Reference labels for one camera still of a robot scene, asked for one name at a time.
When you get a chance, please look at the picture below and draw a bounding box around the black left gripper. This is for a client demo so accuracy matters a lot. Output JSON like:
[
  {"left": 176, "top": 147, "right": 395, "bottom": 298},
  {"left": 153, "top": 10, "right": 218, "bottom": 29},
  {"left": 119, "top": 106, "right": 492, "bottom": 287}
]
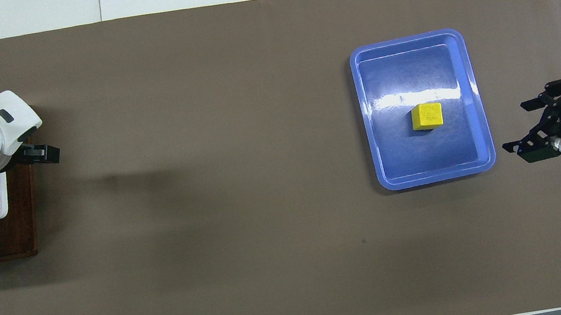
[{"left": 5, "top": 136, "right": 63, "bottom": 171}]

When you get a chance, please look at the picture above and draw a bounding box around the yellow cube block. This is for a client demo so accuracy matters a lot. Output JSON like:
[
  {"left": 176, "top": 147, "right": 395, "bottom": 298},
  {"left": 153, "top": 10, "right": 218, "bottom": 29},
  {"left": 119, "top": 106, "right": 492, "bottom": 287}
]
[{"left": 410, "top": 101, "right": 446, "bottom": 134}]

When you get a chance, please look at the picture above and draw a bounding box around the blue plastic tray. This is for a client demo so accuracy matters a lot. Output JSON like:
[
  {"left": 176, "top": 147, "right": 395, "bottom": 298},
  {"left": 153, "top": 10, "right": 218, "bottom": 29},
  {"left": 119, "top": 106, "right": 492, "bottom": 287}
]
[{"left": 347, "top": 24, "right": 499, "bottom": 195}]

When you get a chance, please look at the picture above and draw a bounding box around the brown table mat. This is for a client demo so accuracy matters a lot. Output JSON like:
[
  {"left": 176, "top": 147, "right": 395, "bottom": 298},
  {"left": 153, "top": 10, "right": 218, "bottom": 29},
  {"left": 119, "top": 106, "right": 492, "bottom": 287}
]
[{"left": 0, "top": 0, "right": 561, "bottom": 315}]

